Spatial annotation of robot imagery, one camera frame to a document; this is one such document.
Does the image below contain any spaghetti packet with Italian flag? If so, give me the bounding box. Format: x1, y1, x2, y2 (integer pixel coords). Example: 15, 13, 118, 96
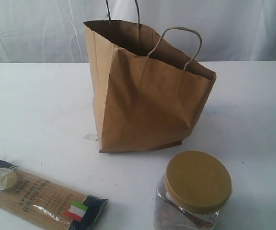
0, 159, 108, 230

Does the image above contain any clear tape piece on table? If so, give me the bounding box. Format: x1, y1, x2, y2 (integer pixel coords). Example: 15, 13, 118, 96
83, 133, 98, 141

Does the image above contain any brown paper bag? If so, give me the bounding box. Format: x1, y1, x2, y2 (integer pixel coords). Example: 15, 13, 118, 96
84, 19, 216, 153

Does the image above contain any clear jar with yellow lid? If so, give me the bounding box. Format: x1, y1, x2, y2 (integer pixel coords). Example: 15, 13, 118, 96
154, 150, 232, 230

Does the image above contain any white backdrop curtain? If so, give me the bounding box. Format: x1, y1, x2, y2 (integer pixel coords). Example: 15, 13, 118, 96
0, 0, 276, 62

